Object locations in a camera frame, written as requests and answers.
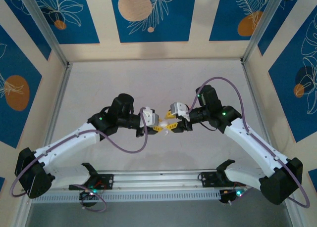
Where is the black controller board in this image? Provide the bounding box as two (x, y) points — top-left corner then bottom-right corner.
(219, 188), (249, 205)
(78, 189), (98, 208)

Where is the thin black cable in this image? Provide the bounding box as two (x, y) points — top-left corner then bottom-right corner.
(197, 122), (220, 132)

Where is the aluminium table side rail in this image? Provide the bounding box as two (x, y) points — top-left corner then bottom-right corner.
(240, 59), (295, 185)
(35, 61), (74, 174)

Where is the long aluminium mounting rail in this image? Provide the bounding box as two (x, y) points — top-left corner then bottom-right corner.
(21, 169), (295, 195)

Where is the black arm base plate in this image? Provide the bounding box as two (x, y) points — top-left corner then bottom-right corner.
(68, 172), (114, 190)
(199, 171), (247, 188)

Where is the grey slotted cable duct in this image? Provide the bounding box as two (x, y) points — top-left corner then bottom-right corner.
(31, 189), (221, 205)

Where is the aluminium frame post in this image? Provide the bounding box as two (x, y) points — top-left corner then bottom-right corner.
(17, 0), (71, 67)
(241, 0), (290, 64)

